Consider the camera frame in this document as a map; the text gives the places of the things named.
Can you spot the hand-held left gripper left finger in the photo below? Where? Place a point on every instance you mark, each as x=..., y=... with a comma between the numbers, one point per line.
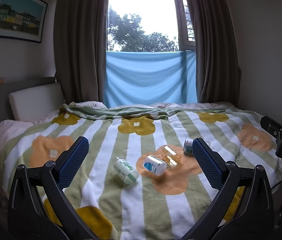
x=73, y=163

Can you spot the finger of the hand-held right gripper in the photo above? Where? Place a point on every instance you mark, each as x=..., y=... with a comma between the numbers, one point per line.
x=271, y=126

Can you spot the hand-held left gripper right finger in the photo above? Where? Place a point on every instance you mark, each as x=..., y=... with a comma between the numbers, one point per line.
x=206, y=165

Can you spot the teal patterned cup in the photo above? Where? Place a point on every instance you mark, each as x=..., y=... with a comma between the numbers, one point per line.
x=188, y=147

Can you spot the amber transparent cup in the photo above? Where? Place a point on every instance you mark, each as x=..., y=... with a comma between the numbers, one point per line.
x=171, y=156

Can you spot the white cup with blue label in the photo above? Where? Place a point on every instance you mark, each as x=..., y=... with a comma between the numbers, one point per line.
x=155, y=165

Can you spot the white cup with green dots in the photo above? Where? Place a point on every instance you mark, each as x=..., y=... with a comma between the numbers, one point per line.
x=126, y=171

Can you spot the striped floral blanket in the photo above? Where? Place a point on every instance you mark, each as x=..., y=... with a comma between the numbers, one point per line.
x=136, y=155

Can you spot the white headboard cushion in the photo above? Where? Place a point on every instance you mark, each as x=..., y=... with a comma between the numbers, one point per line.
x=34, y=102

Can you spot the white duvet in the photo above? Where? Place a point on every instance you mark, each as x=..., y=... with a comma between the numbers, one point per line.
x=3, y=137

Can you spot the brown curtain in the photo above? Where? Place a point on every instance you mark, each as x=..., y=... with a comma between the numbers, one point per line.
x=79, y=42
x=213, y=42

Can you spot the light blue cloth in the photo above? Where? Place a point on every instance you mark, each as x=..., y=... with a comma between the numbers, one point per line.
x=149, y=77

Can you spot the tree outside window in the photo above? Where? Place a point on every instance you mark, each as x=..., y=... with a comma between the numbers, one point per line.
x=136, y=33

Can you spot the framed picture of houses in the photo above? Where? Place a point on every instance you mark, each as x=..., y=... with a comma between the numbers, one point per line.
x=16, y=13

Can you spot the window frame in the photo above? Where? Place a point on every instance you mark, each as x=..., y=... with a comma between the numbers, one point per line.
x=186, y=15

